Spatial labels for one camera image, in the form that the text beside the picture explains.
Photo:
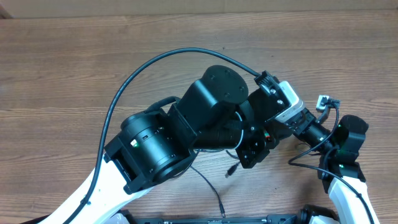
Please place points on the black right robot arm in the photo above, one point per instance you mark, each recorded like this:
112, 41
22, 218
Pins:
338, 169

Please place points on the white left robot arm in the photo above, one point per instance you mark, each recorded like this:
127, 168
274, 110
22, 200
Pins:
153, 146

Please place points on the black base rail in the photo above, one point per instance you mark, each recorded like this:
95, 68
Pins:
270, 219

